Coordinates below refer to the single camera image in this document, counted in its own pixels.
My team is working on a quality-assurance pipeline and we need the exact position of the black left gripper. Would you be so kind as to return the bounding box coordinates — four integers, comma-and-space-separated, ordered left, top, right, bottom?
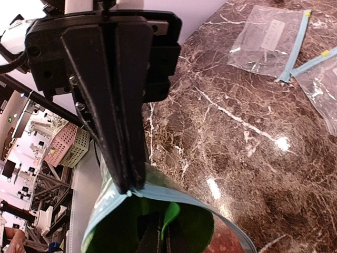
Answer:
25, 10, 182, 194

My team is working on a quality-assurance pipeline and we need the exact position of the green white bok choy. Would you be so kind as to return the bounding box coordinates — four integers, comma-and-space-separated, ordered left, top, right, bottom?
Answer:
83, 163, 215, 253

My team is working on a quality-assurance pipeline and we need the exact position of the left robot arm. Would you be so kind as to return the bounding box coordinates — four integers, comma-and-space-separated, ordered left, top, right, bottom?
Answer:
1, 1, 182, 194

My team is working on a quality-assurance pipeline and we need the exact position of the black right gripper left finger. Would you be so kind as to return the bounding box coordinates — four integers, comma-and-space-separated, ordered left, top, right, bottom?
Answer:
136, 218, 161, 253

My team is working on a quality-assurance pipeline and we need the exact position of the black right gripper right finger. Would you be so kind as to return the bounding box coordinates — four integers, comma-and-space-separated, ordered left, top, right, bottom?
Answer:
164, 223, 179, 253

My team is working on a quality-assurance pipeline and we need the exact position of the cream perforated basket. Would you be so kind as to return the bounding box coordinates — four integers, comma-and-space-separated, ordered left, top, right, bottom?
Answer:
60, 128, 90, 168

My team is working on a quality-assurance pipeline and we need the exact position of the clear zip bag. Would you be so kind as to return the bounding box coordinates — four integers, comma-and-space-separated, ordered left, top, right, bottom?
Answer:
80, 162, 257, 253
290, 48, 336, 136
227, 5, 312, 83

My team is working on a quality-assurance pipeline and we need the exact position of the pink perforated basket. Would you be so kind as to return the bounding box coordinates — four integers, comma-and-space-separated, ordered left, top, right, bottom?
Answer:
44, 122, 78, 167

